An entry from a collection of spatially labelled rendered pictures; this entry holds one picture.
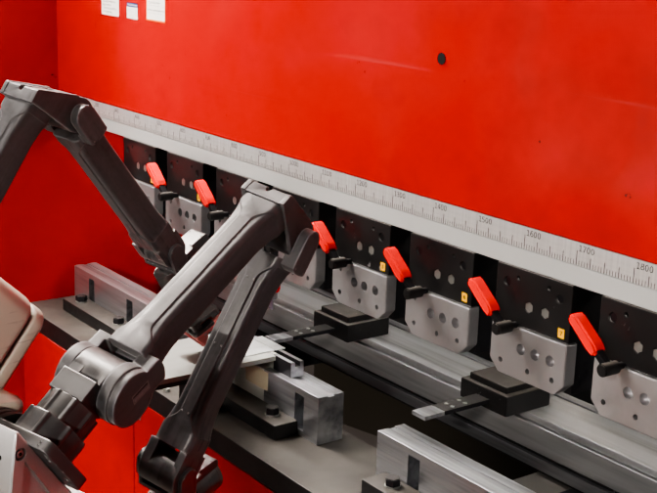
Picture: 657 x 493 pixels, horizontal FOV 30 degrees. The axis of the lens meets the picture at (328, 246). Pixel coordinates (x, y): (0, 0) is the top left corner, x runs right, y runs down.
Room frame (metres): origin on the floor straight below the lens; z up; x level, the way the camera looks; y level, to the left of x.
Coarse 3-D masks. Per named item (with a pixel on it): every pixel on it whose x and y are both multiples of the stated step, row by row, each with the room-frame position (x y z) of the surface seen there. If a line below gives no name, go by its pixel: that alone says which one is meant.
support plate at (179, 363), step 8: (208, 336) 2.35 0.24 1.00; (176, 344) 2.29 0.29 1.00; (184, 344) 2.29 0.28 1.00; (192, 344) 2.29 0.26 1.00; (168, 352) 2.24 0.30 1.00; (176, 352) 2.25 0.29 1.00; (184, 352) 2.25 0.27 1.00; (192, 352) 2.25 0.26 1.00; (200, 352) 2.25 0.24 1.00; (168, 360) 2.20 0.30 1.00; (176, 360) 2.20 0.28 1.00; (184, 360) 2.20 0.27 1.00; (192, 360) 2.20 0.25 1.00; (248, 360) 2.22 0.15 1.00; (256, 360) 2.22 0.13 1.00; (264, 360) 2.23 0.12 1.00; (272, 360) 2.24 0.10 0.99; (168, 368) 2.16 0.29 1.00; (176, 368) 2.16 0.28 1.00; (184, 368) 2.16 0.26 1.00; (192, 368) 2.16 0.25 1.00; (168, 376) 2.12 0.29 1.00; (176, 376) 2.12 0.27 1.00; (184, 376) 2.12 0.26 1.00; (160, 384) 2.10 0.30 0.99
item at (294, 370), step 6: (276, 354) 2.25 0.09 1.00; (282, 354) 2.27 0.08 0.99; (288, 354) 2.26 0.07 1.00; (276, 360) 2.25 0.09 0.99; (282, 360) 2.23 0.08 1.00; (288, 360) 2.22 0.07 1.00; (294, 360) 2.24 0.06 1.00; (300, 360) 2.23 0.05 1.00; (276, 366) 2.25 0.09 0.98; (282, 366) 2.23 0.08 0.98; (288, 366) 2.21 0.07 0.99; (294, 366) 2.21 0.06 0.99; (300, 366) 2.22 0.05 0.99; (282, 372) 2.23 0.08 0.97; (288, 372) 2.21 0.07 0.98; (294, 372) 2.21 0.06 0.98; (300, 372) 2.22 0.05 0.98
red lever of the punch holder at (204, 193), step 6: (198, 180) 2.37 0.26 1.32; (198, 186) 2.36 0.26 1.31; (204, 186) 2.37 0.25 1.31; (198, 192) 2.36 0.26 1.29; (204, 192) 2.35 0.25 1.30; (210, 192) 2.36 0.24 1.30; (204, 198) 2.34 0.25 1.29; (210, 198) 2.35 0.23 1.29; (204, 204) 2.34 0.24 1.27; (210, 204) 2.34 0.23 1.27; (210, 210) 2.33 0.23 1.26; (216, 210) 2.33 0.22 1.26; (222, 210) 2.33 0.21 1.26; (210, 216) 2.32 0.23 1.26; (216, 216) 2.32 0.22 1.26; (222, 216) 2.33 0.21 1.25
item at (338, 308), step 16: (336, 304) 2.48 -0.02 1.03; (320, 320) 2.46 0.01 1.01; (336, 320) 2.41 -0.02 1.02; (352, 320) 2.40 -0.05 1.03; (368, 320) 2.42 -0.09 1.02; (384, 320) 2.44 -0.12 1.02; (272, 336) 2.34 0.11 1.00; (288, 336) 2.35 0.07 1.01; (304, 336) 2.37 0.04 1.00; (336, 336) 2.41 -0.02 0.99; (352, 336) 2.39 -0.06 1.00; (368, 336) 2.41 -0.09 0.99
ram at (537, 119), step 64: (64, 0) 2.95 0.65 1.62; (128, 0) 2.68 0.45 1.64; (192, 0) 2.47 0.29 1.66; (256, 0) 2.28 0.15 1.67; (320, 0) 2.12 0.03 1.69; (384, 0) 1.98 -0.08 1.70; (448, 0) 1.86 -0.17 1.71; (512, 0) 1.75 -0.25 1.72; (576, 0) 1.65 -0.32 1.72; (640, 0) 1.57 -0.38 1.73; (64, 64) 2.96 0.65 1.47; (128, 64) 2.69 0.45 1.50; (192, 64) 2.46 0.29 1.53; (256, 64) 2.27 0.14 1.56; (320, 64) 2.11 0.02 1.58; (384, 64) 1.97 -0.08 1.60; (448, 64) 1.85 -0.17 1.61; (512, 64) 1.74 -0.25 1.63; (576, 64) 1.65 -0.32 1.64; (640, 64) 1.56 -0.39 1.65; (128, 128) 2.69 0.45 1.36; (192, 128) 2.47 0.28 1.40; (256, 128) 2.27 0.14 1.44; (320, 128) 2.11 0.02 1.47; (384, 128) 1.97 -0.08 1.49; (448, 128) 1.84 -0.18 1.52; (512, 128) 1.73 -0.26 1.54; (576, 128) 1.64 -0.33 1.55; (640, 128) 1.55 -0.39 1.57; (320, 192) 2.10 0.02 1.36; (448, 192) 1.84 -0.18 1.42; (512, 192) 1.73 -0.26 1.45; (576, 192) 1.63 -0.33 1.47; (640, 192) 1.54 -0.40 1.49; (512, 256) 1.72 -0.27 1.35; (640, 256) 1.54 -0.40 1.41
